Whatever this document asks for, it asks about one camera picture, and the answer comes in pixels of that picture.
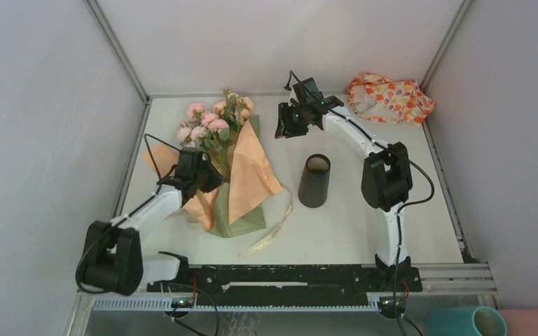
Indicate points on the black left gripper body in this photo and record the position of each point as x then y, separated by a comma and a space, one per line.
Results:
207, 179

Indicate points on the orange floral cloth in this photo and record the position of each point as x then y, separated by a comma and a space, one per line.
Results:
381, 99

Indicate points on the orange wrapping paper sheet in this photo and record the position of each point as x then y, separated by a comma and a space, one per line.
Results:
200, 206

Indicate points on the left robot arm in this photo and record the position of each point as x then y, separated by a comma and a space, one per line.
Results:
113, 260

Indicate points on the teal cup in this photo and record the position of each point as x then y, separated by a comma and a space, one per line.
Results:
472, 320

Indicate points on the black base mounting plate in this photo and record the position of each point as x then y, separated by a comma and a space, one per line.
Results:
291, 285

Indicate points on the pink flower bouquet green wrap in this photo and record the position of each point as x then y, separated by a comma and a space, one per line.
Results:
215, 130

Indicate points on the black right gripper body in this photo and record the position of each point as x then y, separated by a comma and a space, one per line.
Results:
293, 119

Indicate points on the cream printed ribbon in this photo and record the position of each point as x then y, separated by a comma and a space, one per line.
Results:
267, 240

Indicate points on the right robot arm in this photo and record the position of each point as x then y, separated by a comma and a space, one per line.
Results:
386, 177

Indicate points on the black conical vase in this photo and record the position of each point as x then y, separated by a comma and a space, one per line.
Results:
314, 183

